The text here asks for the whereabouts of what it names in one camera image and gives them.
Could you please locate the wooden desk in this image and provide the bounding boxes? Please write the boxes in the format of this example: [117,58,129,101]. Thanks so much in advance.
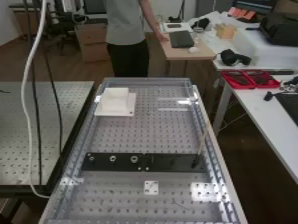
[157,31,218,111]

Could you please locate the black bag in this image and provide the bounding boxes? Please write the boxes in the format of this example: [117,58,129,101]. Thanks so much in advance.
[258,13,298,47]

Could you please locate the light wooden block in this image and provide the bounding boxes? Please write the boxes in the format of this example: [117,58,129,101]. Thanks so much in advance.
[215,23,238,40]

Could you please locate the clear box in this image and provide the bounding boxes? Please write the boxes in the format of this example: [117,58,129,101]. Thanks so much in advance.
[38,77,250,224]

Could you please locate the cardboard box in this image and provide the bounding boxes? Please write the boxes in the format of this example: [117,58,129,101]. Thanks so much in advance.
[74,22,110,63]

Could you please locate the white desk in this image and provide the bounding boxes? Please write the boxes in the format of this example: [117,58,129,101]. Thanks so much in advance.
[230,74,298,184]
[190,11,298,134]

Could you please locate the black headphones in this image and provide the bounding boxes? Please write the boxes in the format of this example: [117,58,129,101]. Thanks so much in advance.
[218,48,252,67]

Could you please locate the white cable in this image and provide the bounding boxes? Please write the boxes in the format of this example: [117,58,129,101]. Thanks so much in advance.
[20,0,50,200]

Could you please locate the person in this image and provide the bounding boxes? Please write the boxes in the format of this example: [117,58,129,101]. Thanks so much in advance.
[103,0,170,78]

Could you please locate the small white square plate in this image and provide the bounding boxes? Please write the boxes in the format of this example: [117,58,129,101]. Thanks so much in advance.
[142,180,159,196]

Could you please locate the black keyboard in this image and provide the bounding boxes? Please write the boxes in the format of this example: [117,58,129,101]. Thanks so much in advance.
[274,92,298,126]

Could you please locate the black plate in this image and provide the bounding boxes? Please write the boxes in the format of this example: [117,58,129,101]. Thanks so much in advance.
[81,152,208,174]

